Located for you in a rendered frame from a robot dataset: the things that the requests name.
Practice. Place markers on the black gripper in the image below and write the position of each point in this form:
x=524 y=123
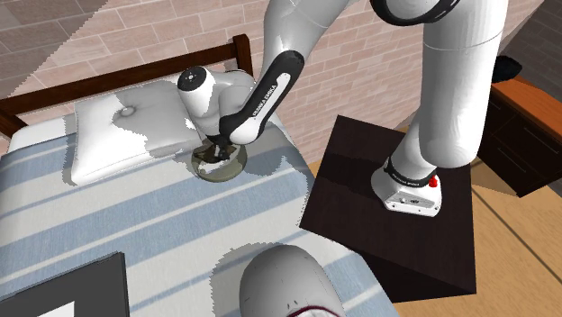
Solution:
x=222 y=145

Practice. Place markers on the bed with striped blue blanket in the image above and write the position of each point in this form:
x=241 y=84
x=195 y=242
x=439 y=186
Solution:
x=145 y=219

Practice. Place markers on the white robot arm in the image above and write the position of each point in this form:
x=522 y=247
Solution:
x=456 y=87

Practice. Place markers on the white pillow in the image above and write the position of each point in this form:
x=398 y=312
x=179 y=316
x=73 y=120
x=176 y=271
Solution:
x=109 y=145

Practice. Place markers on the dark grey flat box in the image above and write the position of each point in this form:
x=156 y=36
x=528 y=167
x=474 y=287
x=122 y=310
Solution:
x=83 y=289

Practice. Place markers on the olive glass bowl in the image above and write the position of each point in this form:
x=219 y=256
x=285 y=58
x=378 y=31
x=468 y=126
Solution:
x=219 y=172

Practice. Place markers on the dark dresser with brown top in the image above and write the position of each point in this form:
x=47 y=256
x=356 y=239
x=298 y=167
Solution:
x=522 y=131

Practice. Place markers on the white rounded object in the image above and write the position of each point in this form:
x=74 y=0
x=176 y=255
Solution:
x=281 y=281

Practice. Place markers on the dark robot stand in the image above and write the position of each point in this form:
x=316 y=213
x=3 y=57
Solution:
x=386 y=246

